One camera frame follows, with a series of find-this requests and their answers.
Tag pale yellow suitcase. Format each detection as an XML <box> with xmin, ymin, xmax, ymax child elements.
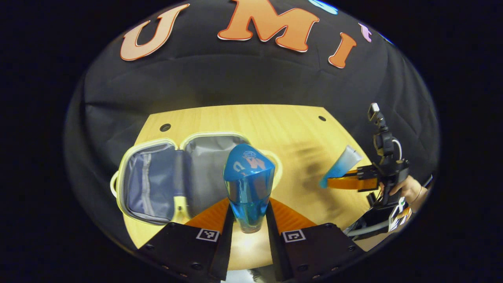
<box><xmin>110</xmin><ymin>132</ymin><xmax>283</xmax><ymax>226</ymax></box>

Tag blue transparent skincare bottle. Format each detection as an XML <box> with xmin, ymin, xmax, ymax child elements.
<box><xmin>223</xmin><ymin>143</ymin><xmax>275</xmax><ymax>234</ymax></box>

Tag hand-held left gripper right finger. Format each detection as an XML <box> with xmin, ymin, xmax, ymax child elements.
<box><xmin>265</xmin><ymin>198</ymin><xmax>364</xmax><ymax>283</ymax></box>

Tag grey cable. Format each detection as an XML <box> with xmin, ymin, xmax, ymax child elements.
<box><xmin>346</xmin><ymin>220</ymin><xmax>390</xmax><ymax>237</ymax></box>

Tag white blue gradient tube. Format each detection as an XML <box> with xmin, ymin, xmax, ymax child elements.
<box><xmin>319</xmin><ymin>145</ymin><xmax>363</xmax><ymax>189</ymax></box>

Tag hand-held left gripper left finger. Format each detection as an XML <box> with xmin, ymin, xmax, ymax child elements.
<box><xmin>138</xmin><ymin>198</ymin><xmax>235</xmax><ymax>283</ymax></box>

